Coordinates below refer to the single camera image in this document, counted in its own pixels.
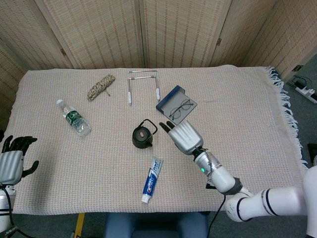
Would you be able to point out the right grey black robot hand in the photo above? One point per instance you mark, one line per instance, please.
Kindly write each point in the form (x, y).
(187, 137)

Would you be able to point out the dark blue under cloth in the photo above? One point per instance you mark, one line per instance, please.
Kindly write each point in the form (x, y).
(278, 74)

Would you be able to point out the thin-framed eyeglasses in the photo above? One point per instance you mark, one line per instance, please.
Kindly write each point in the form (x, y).
(181, 107)

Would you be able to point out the clear water bottle green label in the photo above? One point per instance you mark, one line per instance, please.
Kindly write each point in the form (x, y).
(74, 119)

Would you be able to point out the blue padded chair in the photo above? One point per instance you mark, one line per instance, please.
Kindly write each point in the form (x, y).
(156, 225)

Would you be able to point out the open blue glasses case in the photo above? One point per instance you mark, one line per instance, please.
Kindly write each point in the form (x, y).
(164, 102)

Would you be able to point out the beige waffle tablecloth with fringe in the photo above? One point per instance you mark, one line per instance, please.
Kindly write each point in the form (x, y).
(235, 111)

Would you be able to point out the woven folding screen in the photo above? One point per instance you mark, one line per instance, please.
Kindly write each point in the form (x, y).
(99, 32)

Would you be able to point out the blue white Crest toothpaste tube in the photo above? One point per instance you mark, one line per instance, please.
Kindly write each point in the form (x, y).
(151, 182)

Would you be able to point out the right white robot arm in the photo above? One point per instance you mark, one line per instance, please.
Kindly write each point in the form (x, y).
(280, 198)

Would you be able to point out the white power strip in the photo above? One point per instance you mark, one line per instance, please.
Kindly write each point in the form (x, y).
(305, 90)

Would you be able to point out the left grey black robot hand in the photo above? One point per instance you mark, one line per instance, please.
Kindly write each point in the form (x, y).
(10, 166)

